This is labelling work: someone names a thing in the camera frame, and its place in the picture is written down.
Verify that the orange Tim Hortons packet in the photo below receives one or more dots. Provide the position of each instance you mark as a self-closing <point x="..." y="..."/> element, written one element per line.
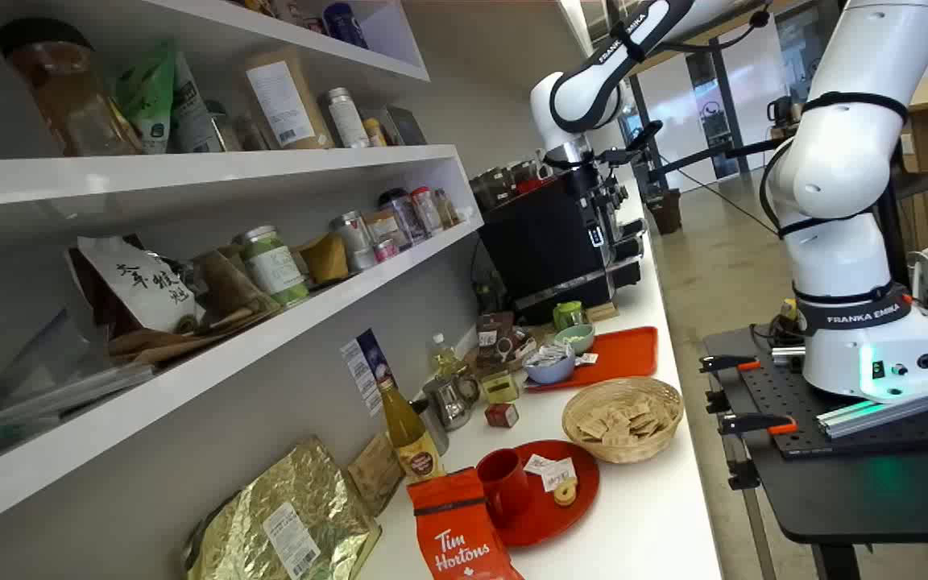
<point x="459" y="536"/>

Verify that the blue white bowl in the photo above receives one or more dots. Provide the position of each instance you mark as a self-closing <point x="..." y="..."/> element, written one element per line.
<point x="548" y="370"/>

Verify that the wicker basket bowl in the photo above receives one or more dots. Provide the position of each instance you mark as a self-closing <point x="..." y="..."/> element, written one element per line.
<point x="622" y="438"/>

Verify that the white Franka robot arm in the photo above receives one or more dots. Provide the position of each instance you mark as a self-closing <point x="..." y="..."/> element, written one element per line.
<point x="851" y="161"/>

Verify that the brown kraft pouch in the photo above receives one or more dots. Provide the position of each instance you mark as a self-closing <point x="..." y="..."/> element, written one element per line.
<point x="376" y="471"/>

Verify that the green lidded glass jar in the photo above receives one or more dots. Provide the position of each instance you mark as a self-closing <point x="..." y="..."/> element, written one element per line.
<point x="271" y="265"/>

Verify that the orange plastic tray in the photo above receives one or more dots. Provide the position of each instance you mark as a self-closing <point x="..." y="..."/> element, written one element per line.
<point x="626" y="356"/>

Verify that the steel canister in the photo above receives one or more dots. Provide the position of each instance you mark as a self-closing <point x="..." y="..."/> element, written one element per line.
<point x="452" y="403"/>

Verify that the red lidded labelled jar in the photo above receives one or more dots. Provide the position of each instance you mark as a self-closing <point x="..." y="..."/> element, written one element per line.
<point x="427" y="211"/>

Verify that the silver white canister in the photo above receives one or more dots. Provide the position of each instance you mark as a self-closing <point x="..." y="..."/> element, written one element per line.
<point x="345" y="116"/>

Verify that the cardboard box white label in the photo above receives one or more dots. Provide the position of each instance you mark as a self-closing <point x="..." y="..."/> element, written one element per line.
<point x="289" y="97"/>

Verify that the white wall shelf unit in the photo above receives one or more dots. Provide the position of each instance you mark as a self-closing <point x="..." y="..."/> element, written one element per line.
<point x="164" y="389"/>

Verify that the large amber jar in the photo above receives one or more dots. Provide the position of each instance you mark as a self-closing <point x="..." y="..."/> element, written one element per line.
<point x="62" y="92"/>

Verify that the dark waste bin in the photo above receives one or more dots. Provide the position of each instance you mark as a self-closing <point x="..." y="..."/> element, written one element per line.
<point x="670" y="211"/>

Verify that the amber honey jar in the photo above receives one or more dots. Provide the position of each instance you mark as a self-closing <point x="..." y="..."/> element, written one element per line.
<point x="447" y="208"/>

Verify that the red round plate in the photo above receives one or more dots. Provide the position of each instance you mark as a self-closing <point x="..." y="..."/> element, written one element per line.
<point x="579" y="471"/>

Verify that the green cup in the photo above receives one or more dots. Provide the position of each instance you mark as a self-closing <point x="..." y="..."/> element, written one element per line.
<point x="569" y="318"/>

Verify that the small yellow black device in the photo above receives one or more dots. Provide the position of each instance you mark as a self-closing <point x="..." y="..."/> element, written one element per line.
<point x="789" y="324"/>

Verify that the small pink container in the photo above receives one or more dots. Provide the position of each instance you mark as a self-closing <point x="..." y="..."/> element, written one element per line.
<point x="386" y="244"/>

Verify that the brown glass jar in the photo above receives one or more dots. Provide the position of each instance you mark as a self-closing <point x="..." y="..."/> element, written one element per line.
<point x="230" y="284"/>

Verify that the gold foil bag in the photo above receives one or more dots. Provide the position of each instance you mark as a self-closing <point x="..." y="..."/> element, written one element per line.
<point x="292" y="518"/>

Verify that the small green box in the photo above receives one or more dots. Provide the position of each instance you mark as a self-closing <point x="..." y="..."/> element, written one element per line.
<point x="501" y="389"/>

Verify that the dark blue tin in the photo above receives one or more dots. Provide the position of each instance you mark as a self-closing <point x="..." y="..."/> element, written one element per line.
<point x="344" y="23"/>

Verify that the red mug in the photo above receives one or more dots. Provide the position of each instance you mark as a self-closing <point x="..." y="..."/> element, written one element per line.
<point x="505" y="489"/>

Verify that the dark brown box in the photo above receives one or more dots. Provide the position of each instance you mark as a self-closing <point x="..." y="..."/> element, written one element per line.
<point x="493" y="344"/>

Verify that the green snack bag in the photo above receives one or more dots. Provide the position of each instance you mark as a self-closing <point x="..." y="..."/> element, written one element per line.
<point x="158" y="102"/>

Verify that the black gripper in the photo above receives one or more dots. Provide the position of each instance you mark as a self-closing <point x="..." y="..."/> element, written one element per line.
<point x="601" y="192"/>

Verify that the clear oil bottle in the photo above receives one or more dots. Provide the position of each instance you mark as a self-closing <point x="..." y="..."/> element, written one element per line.
<point x="447" y="360"/>

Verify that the black robot table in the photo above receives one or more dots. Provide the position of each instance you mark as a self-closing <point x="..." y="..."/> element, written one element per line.
<point x="872" y="483"/>

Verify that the golden brown jar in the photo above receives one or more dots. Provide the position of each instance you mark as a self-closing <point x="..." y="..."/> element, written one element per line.
<point x="323" y="260"/>

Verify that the small yellow jar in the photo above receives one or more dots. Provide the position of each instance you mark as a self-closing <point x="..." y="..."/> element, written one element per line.
<point x="376" y="133"/>

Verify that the black coffee machine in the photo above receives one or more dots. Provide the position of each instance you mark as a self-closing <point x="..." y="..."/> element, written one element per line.
<point x="541" y="244"/>

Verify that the white bag black characters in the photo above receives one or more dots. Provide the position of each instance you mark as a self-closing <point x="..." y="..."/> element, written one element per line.
<point x="147" y="283"/>

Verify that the glass bottle yellow liquid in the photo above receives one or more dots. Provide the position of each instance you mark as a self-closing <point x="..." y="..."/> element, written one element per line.
<point x="408" y="437"/>

